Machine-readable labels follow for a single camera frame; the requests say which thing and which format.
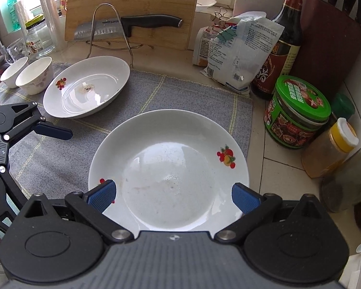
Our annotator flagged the green lid sauce jar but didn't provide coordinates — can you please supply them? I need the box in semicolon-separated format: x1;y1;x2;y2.
264;76;332;150

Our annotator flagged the brown knife block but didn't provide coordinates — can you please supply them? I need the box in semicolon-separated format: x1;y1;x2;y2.
290;0;361;103

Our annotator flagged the dark soy sauce bottle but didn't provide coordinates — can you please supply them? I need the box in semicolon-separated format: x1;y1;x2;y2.
250;0;308;100

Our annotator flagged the large plastic wrap roll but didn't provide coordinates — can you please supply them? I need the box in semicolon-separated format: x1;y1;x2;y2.
36;0;67;52

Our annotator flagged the green detergent bottle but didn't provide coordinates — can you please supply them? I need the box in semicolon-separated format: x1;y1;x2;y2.
4;0;21;32

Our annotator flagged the glass mug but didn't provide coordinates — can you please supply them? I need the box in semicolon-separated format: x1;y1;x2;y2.
4;38;29;65

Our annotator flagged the yellow cap spice bottle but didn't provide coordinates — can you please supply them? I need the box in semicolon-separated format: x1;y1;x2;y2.
301;117;359;179

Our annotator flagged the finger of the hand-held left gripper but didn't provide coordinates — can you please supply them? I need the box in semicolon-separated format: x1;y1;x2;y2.
1;102;73;141
0;166;29;233

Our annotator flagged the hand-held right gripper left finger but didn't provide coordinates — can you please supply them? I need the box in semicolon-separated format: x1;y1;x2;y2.
16;180;136;245

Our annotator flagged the white and orange bag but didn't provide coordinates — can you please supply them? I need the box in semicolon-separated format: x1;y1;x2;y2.
193;26;220;67

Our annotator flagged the glass jar green lid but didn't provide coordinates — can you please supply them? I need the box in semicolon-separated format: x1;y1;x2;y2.
25;15;56;58

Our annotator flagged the white plate speckled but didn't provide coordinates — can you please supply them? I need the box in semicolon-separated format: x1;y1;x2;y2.
88;109;250;232

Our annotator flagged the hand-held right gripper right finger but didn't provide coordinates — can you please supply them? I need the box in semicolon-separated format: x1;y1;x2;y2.
213;183;327;245

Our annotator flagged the grey and blue towel mat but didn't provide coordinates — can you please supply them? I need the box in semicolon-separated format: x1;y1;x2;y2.
0;61;253;232

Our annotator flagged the white plate brown stain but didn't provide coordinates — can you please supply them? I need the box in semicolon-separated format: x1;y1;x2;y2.
43;56;130;119

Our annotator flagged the metal wire rack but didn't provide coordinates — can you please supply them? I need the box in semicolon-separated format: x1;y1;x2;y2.
86;4;145;68

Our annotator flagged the kitchen knife black handle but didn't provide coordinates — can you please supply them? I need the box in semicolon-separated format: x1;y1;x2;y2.
74;14;184;40

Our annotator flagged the white plastic bag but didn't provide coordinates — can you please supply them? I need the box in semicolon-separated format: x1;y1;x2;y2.
200;11;285;95

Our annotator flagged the green bag clip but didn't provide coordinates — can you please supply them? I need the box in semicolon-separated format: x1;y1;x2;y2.
215;26;238;43

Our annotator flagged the green cap bottle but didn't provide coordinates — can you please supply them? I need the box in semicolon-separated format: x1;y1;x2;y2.
329;93;356;127

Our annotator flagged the black binder clip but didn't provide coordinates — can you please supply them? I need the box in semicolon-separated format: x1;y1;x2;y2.
213;10;229;26

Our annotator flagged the white bowl pink print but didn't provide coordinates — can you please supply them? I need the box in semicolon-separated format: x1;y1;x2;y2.
0;56;29;89

